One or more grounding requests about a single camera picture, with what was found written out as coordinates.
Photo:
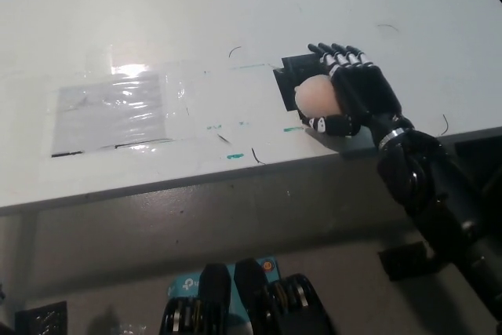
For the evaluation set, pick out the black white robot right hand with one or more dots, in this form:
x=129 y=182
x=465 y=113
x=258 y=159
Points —
x=364 y=88

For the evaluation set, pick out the pink dumpling squeeze toy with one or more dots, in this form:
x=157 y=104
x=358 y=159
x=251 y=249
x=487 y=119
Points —
x=315 y=95

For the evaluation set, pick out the black square mask patch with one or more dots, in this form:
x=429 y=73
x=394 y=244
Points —
x=290 y=76

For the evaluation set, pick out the clear taped plastic sheet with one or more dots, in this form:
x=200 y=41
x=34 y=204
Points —
x=111 y=115

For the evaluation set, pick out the teal router box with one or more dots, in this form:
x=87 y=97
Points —
x=184 y=286

